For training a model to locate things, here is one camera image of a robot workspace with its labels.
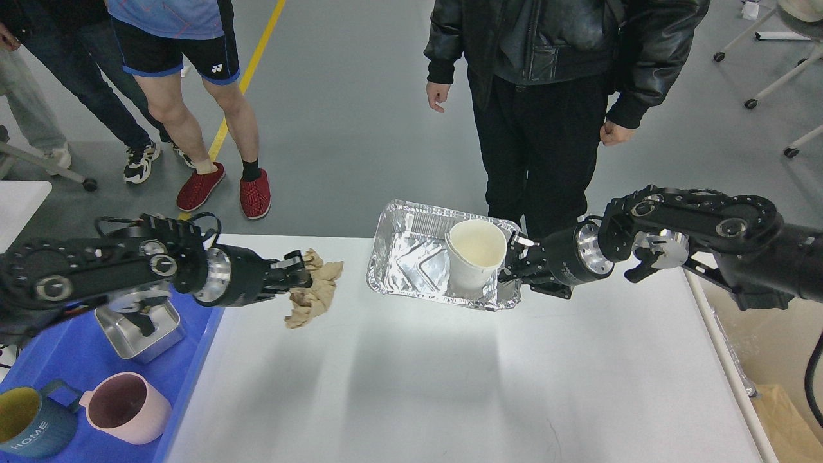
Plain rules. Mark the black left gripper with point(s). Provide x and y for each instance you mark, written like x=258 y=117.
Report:
x=238 y=276

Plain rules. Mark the blue HOME mug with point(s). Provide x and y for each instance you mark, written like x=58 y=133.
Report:
x=33 y=424

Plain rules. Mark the brown paper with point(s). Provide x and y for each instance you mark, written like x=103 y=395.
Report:
x=311 y=302
x=789 y=434

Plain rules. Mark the brown paper in bin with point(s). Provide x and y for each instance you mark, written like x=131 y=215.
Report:
x=789 y=434

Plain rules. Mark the white chair base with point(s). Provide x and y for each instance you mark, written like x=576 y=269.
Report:
x=10 y=155

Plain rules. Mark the white rolling chair legs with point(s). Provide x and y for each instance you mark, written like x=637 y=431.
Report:
x=782 y=43

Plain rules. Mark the person in black leather jacket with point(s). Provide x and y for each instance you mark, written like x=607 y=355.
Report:
x=551 y=82

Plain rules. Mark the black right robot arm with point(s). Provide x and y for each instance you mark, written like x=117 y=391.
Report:
x=739 y=243

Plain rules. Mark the pink mug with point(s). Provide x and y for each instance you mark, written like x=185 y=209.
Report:
x=128 y=407

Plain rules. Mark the white side table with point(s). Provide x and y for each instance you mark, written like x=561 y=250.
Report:
x=19 y=201

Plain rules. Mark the person in dark jeans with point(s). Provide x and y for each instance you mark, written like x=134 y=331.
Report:
x=75 y=41

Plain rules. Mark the white paper cup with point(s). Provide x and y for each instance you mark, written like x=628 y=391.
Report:
x=476 y=249

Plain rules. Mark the beige plastic bin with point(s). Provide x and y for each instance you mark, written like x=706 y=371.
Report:
x=761 y=347

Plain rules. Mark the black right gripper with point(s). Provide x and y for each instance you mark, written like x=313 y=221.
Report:
x=557 y=263

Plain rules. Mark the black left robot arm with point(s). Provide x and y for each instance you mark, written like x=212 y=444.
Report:
x=130 y=270

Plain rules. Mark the square stainless steel tray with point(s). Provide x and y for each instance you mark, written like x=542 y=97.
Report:
x=141 y=337

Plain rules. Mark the aluminium foil tray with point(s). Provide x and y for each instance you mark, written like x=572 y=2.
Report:
x=410 y=258

